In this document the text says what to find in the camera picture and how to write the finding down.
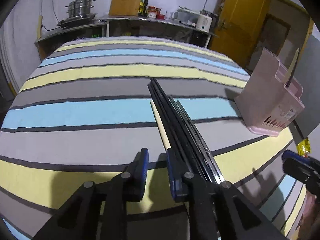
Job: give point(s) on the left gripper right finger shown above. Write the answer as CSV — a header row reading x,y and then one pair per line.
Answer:
x,y
182,182

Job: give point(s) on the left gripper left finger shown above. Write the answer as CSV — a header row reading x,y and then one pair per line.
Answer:
x,y
135,184

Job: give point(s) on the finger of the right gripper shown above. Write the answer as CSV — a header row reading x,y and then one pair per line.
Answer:
x,y
301,168

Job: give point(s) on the black steel-tipped chopstick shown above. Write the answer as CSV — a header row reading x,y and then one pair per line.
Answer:
x,y
204,156

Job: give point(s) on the cream plastic chopstick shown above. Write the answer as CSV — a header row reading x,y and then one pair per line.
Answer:
x,y
160,126

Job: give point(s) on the black thin chopstick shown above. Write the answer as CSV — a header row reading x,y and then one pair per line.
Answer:
x,y
289,81

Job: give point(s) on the light wooden chopstick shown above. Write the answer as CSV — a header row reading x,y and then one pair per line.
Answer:
x,y
290,69

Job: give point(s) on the steel kitchen shelf table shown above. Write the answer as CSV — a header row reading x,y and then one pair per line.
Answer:
x,y
152,27

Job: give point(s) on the person right hand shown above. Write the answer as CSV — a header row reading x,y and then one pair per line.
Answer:
x,y
309,228

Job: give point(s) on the yellow snack bag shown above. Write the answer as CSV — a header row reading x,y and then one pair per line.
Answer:
x,y
304,148

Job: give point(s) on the pink utensil holder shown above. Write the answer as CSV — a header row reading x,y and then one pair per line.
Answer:
x,y
266,105

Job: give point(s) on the striped tablecloth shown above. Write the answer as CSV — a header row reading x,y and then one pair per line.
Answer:
x,y
85,112

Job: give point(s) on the low wooden side shelf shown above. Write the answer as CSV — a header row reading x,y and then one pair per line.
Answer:
x,y
48,44

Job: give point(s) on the red sauce jar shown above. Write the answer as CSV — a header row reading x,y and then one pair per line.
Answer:
x,y
151,12

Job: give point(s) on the white electric kettle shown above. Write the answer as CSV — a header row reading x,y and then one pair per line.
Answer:
x,y
206,21

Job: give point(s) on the clear plastic storage box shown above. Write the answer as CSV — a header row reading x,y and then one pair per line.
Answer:
x,y
186,16

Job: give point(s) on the induction cooker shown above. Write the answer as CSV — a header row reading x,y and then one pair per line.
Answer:
x,y
76,21

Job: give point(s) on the yellow wooden door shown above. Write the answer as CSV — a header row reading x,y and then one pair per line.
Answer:
x,y
238,28

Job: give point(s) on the stainless steamer pot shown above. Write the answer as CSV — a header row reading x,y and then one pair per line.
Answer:
x,y
79,8

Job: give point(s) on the white power strip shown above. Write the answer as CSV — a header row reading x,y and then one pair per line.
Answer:
x,y
39,27

